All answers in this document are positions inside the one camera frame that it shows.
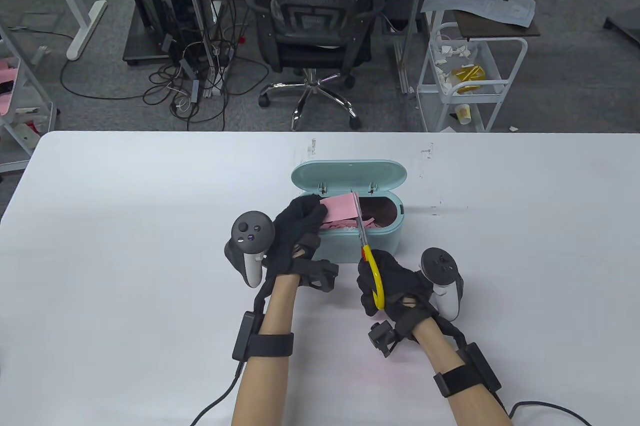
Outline person's right forearm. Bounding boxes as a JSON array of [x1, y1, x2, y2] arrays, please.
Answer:
[[412, 316, 516, 426]]

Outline black wheeled platform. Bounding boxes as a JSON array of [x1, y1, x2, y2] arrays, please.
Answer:
[[123, 21, 173, 66]]

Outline yellow red handled scissors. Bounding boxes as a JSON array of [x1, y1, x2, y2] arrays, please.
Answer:
[[350, 190, 387, 311]]

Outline black mesh office chair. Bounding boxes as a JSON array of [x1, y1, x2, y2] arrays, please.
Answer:
[[244, 0, 388, 131]]

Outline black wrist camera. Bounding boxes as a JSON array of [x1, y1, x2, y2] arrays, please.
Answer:
[[295, 259, 340, 293], [367, 320, 401, 358]]

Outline person's left hand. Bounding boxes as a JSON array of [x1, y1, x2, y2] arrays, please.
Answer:
[[262, 196, 328, 279]]

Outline pink waste paper sheet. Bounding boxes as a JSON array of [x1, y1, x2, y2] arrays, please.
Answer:
[[319, 192, 362, 225]]

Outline yellow packet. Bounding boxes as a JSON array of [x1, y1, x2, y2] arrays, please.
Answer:
[[451, 64, 487, 94]]

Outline black left wrist sensor box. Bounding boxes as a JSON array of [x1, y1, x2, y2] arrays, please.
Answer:
[[231, 311, 295, 362]]

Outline black wrist sensor box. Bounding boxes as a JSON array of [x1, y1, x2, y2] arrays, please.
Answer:
[[231, 311, 295, 362], [432, 341, 502, 399]]

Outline grey left hand controller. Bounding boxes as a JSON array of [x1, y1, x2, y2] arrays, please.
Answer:
[[223, 210, 276, 288]]

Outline white shelf rack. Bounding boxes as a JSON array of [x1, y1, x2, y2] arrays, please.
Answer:
[[0, 21, 58, 174]]

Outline pile of pink paper pieces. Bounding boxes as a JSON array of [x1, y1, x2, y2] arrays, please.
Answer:
[[320, 214, 381, 234]]

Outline white rolling cart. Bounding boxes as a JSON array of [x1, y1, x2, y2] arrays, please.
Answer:
[[416, 22, 529, 133]]

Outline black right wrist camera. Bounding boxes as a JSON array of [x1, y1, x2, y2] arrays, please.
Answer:
[[367, 320, 401, 358]]

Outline black right wrist sensor box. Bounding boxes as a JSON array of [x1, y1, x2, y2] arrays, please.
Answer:
[[432, 341, 502, 399]]

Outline pile of white paper scraps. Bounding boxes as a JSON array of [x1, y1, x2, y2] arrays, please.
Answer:
[[431, 44, 478, 92]]

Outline grey hand controller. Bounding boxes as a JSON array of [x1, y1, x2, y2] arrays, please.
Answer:
[[420, 248, 465, 322], [223, 210, 276, 288]]

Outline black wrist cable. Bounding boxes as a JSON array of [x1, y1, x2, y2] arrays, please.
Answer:
[[492, 391, 593, 426], [189, 361, 246, 426]]

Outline person's right hand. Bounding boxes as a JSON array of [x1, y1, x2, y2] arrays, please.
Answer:
[[356, 249, 436, 342]]

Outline brown board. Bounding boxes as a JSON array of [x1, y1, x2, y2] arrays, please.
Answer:
[[452, 9, 542, 39]]

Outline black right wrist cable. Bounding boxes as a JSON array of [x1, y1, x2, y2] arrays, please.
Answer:
[[492, 391, 593, 426]]

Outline pink tray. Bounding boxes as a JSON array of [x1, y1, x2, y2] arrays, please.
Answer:
[[0, 57, 22, 117]]

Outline grey right hand controller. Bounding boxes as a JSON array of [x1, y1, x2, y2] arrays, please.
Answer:
[[420, 248, 465, 322]]

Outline white metal post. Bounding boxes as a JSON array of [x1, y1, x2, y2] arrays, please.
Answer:
[[177, 0, 222, 99]]

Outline person's left forearm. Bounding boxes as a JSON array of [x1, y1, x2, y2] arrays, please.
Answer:
[[231, 274, 301, 426]]

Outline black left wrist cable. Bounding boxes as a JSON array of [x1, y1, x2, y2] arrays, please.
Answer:
[[189, 361, 246, 426]]

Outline light blue lidded bin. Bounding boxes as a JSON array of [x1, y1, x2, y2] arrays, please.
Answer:
[[291, 160, 408, 264]]

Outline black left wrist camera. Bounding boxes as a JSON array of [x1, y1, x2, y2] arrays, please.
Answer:
[[295, 259, 340, 293]]

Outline tangle of black cables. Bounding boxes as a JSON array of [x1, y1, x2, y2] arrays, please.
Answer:
[[60, 0, 271, 132]]

